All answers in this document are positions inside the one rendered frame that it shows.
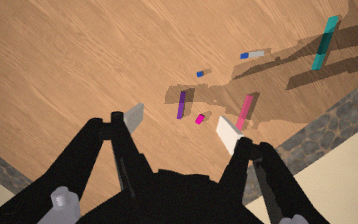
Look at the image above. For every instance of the pink flat bar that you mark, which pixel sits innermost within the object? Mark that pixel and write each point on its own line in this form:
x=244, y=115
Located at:
x=244, y=111

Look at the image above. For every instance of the short magenta rod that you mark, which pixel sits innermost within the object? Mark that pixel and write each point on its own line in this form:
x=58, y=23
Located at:
x=199, y=119

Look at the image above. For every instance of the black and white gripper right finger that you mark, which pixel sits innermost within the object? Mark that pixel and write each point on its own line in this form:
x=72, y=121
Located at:
x=285, y=201

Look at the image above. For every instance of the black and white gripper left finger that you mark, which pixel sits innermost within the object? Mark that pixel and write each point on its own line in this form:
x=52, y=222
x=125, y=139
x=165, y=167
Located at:
x=54, y=197

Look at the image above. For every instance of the turquoise rod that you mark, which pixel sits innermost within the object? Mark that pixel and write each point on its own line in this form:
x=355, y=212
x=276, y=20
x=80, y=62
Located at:
x=328, y=32

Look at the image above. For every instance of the purple rod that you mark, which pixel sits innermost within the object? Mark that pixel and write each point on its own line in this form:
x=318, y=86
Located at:
x=181, y=104

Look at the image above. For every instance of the grey rod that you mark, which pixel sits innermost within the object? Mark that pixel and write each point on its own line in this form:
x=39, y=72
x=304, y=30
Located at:
x=255, y=54

